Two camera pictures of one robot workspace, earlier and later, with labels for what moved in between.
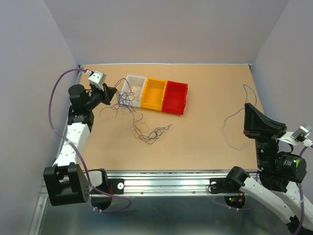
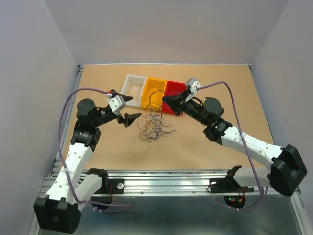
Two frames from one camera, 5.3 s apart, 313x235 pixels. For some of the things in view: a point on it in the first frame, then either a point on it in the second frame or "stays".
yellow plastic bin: [153, 94] stays
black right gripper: [257, 125] to [177, 103]
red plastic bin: [175, 98] stays
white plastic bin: [132, 91] stays
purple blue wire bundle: [125, 99] to [154, 126]
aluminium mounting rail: [166, 182] stays
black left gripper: [107, 94] to [128, 118]
